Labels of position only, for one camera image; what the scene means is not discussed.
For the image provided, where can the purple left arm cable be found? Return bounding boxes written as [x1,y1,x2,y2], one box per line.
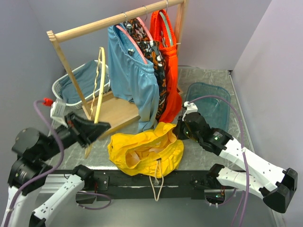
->
[2,99,112,227]

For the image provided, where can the yellow wooden hanger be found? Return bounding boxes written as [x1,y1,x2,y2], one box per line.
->
[84,46,106,159]

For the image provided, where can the white laundry basket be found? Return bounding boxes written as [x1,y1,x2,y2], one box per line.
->
[52,60,111,110]

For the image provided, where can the yellow shorts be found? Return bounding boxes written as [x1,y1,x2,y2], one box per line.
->
[107,122,184,178]

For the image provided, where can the teal plastic tray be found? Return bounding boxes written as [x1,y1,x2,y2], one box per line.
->
[185,82,231,131]

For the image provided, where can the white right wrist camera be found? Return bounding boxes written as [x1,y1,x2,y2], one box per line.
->
[182,101,198,121]

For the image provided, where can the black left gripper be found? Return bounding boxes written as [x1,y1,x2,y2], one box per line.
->
[38,110,111,160]

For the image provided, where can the blue cloth in basket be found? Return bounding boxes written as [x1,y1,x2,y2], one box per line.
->
[59,60,98,104]

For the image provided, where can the orange shorts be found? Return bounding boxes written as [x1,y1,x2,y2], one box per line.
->
[150,9,182,122]

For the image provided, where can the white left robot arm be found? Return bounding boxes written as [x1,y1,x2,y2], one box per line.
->
[1,112,111,227]

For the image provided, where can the pink hanger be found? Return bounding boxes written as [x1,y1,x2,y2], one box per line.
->
[116,12,153,64]

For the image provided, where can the wooden clothes rack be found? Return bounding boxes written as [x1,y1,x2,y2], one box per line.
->
[47,0,188,137]

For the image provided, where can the grey green hanger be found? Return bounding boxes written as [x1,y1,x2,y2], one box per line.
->
[159,0,174,47]

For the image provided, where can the floral patterned shorts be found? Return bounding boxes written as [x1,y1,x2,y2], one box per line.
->
[124,17,167,122]

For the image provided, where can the light blue shorts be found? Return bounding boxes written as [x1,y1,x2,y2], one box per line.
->
[107,26,160,132]

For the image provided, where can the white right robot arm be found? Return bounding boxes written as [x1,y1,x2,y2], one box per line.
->
[173,112,298,213]

